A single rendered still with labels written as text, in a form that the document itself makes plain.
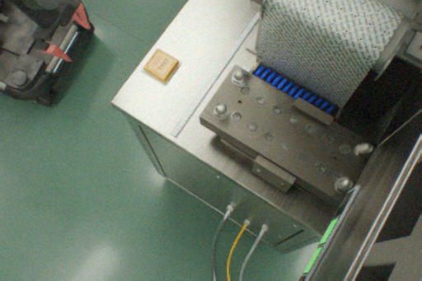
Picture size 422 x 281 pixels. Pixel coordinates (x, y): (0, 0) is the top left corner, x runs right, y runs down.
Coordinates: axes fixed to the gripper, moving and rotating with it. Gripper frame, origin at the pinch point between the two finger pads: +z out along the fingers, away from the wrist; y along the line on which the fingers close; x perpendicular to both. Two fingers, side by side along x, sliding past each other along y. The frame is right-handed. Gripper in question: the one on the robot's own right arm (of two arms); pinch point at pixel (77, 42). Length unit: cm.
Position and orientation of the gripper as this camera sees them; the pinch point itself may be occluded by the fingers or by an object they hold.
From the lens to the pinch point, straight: 118.2
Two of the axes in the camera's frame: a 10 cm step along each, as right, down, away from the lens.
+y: 3.9, -8.7, 2.9
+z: 4.7, 4.6, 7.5
